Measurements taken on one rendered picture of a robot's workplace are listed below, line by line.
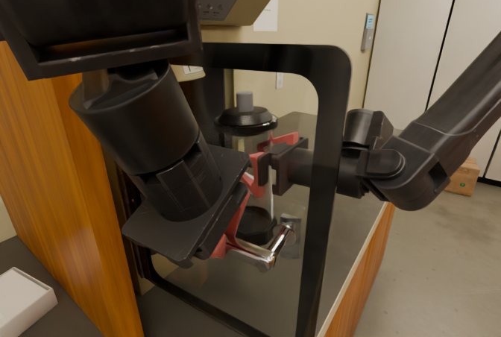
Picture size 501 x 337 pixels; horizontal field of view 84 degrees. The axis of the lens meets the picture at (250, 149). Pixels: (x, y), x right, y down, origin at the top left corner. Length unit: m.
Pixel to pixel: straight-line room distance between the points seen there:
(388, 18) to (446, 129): 3.02
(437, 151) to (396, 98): 3.03
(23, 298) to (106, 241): 0.30
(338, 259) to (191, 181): 0.53
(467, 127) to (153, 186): 0.33
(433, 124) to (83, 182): 0.39
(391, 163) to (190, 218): 0.23
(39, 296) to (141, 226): 0.43
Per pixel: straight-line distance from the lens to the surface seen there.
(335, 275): 0.65
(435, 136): 0.37
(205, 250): 0.21
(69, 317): 0.65
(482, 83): 0.41
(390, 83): 3.37
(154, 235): 0.22
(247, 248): 0.28
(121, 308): 0.47
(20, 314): 0.64
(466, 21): 3.29
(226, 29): 0.59
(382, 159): 0.35
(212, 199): 0.21
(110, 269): 0.42
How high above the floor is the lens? 1.40
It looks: 23 degrees down
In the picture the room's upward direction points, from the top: straight up
